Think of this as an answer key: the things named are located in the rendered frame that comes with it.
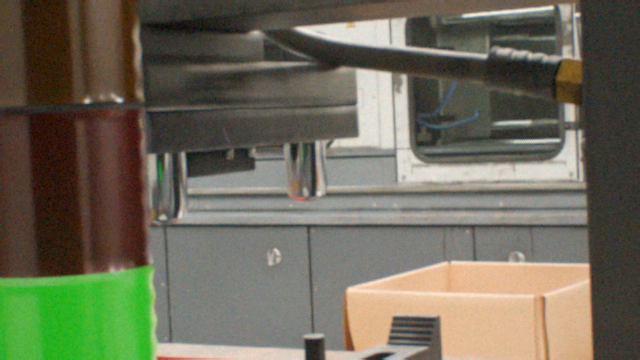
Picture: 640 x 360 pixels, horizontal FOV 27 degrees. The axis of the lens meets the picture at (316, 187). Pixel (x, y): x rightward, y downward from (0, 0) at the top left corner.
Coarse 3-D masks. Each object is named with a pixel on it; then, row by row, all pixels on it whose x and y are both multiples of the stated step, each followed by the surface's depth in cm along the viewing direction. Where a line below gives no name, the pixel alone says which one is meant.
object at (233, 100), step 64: (192, 0) 51; (256, 0) 50; (320, 0) 49; (384, 0) 48; (448, 0) 48; (512, 0) 49; (576, 0) 51; (192, 64) 52; (256, 64) 56; (320, 64) 61; (192, 128) 51; (256, 128) 56; (320, 128) 61; (320, 192) 62
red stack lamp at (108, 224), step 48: (0, 144) 27; (48, 144) 27; (96, 144) 27; (144, 144) 29; (0, 192) 27; (48, 192) 27; (96, 192) 27; (144, 192) 28; (0, 240) 27; (48, 240) 27; (96, 240) 27; (144, 240) 28
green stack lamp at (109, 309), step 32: (0, 288) 27; (32, 288) 27; (64, 288) 27; (96, 288) 27; (128, 288) 28; (0, 320) 27; (32, 320) 27; (64, 320) 27; (96, 320) 27; (128, 320) 28; (0, 352) 27; (32, 352) 27; (64, 352) 27; (96, 352) 27; (128, 352) 28
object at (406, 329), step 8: (392, 320) 83; (400, 320) 83; (408, 320) 82; (416, 320) 82; (424, 320) 82; (432, 320) 82; (440, 320) 82; (392, 328) 82; (400, 328) 82; (408, 328) 82; (416, 328) 82; (424, 328) 82; (432, 328) 81; (440, 328) 82; (392, 336) 82; (400, 336) 82; (408, 336) 82; (416, 336) 81; (424, 336) 81; (432, 336) 81; (440, 336) 82; (392, 344) 82; (400, 344) 82; (408, 344) 81; (416, 344) 81; (424, 344) 81; (432, 344) 81; (440, 344) 82; (432, 352) 81; (440, 352) 82
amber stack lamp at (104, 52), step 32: (0, 0) 27; (32, 0) 27; (64, 0) 27; (96, 0) 27; (128, 0) 28; (0, 32) 27; (32, 32) 27; (64, 32) 27; (96, 32) 27; (128, 32) 28; (0, 64) 27; (32, 64) 27; (64, 64) 27; (96, 64) 27; (128, 64) 28; (0, 96) 27; (32, 96) 27; (64, 96) 27; (96, 96) 27; (128, 96) 28
